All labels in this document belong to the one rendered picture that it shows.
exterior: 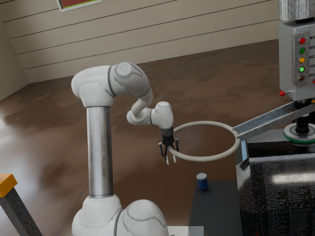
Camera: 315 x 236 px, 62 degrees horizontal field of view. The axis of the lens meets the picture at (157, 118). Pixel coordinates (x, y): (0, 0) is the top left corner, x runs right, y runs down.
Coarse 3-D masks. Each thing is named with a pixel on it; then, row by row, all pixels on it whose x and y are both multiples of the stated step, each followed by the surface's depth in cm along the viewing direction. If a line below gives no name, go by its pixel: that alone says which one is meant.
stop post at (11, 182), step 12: (0, 180) 150; (12, 180) 155; (0, 192) 147; (12, 192) 156; (0, 204) 156; (12, 204) 156; (12, 216) 159; (24, 216) 163; (24, 228) 163; (36, 228) 171
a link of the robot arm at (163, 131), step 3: (159, 129) 165; (162, 129) 162; (165, 129) 161; (168, 129) 162; (171, 129) 163; (162, 132) 163; (165, 132) 162; (168, 132) 162; (171, 132) 164; (165, 135) 164; (168, 135) 164
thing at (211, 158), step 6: (180, 126) 192; (186, 126) 194; (222, 126) 187; (228, 126) 183; (174, 132) 188; (234, 132) 176; (234, 144) 163; (174, 150) 165; (228, 150) 158; (234, 150) 159; (180, 156) 160; (186, 156) 158; (192, 156) 157; (210, 156) 154; (216, 156) 154; (222, 156) 155
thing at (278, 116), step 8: (288, 104) 169; (312, 104) 157; (272, 112) 172; (280, 112) 172; (296, 112) 159; (304, 112) 159; (256, 120) 175; (264, 120) 174; (272, 120) 163; (280, 120) 162; (288, 120) 162; (232, 128) 178; (240, 128) 177; (248, 128) 176; (256, 128) 165; (264, 128) 165; (272, 128) 165; (240, 136) 168; (248, 136) 167
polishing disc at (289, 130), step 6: (288, 126) 179; (294, 126) 177; (312, 126) 173; (288, 132) 173; (294, 132) 172; (312, 132) 167; (294, 138) 166; (300, 138) 165; (306, 138) 163; (312, 138) 162
